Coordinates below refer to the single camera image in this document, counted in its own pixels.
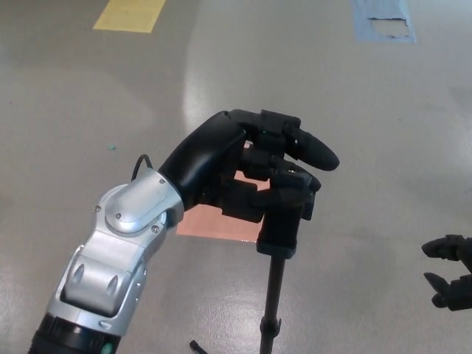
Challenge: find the black phone stand tripod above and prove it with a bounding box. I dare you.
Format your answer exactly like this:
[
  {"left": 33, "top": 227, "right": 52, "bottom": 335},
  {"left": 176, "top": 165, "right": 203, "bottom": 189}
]
[{"left": 189, "top": 164, "right": 321, "bottom": 354}]

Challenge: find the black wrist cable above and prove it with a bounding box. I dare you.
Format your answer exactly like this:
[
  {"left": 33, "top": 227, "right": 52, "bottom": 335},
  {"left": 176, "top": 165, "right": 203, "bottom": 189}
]
[{"left": 131, "top": 154, "right": 156, "bottom": 182}]

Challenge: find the torn blue floor marking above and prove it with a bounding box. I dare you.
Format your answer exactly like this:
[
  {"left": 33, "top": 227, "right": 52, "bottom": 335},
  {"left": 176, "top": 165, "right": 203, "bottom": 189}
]
[{"left": 350, "top": 0, "right": 417, "bottom": 46}]

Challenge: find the yellow rectangular floor marking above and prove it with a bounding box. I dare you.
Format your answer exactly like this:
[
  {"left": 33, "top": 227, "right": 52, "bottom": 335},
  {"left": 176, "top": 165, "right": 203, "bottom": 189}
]
[{"left": 92, "top": 0, "right": 167, "bottom": 34}]

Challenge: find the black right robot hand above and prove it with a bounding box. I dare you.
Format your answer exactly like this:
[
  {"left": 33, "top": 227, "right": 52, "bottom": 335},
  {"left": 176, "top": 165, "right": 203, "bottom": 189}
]
[{"left": 421, "top": 234, "right": 472, "bottom": 312}]

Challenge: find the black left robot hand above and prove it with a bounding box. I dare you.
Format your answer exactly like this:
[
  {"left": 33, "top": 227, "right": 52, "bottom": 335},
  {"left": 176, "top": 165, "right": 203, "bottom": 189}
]
[{"left": 157, "top": 108, "right": 340, "bottom": 224}]

